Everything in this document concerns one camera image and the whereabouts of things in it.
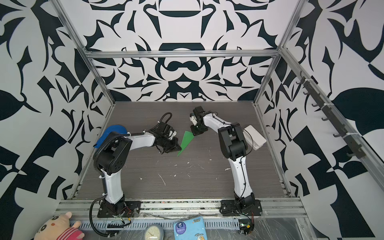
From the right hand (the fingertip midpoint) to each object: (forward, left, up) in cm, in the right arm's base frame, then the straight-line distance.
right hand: (197, 130), depth 103 cm
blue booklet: (-54, +4, +5) cm, 54 cm away
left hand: (-13, +9, +1) cm, 15 cm away
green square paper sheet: (-5, +6, 0) cm, 7 cm away
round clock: (-55, +20, +4) cm, 59 cm away
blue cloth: (+4, +57, -1) cm, 57 cm away
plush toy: (-53, +59, +9) cm, 80 cm away
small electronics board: (-53, -22, -3) cm, 57 cm away
